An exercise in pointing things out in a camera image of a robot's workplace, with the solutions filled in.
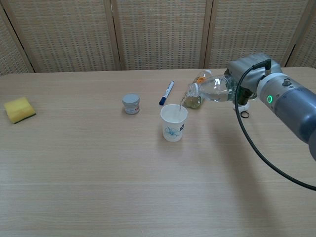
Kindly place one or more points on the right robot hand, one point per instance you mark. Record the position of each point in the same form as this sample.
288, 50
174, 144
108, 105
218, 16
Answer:
251, 67

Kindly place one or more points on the transparent plastic water bottle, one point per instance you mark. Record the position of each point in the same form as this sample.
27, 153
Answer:
213, 90

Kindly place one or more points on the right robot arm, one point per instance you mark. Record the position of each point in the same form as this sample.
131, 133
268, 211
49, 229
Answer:
291, 103

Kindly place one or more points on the cartoon label juice bottle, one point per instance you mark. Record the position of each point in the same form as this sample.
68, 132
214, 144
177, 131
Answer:
195, 102

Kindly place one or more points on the small white paper cup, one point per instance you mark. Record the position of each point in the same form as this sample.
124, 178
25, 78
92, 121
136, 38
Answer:
174, 123

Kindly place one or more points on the woven folding screen panel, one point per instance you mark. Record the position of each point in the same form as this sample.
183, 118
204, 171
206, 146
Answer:
66, 34
304, 44
251, 27
10, 42
160, 34

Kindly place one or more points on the blue whiteboard marker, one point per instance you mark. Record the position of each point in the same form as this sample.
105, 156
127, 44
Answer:
167, 92

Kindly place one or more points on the small jar with grey lid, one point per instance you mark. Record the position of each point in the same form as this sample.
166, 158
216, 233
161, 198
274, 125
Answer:
131, 103

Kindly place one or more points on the yellow sponge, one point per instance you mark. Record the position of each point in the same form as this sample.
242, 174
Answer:
18, 109

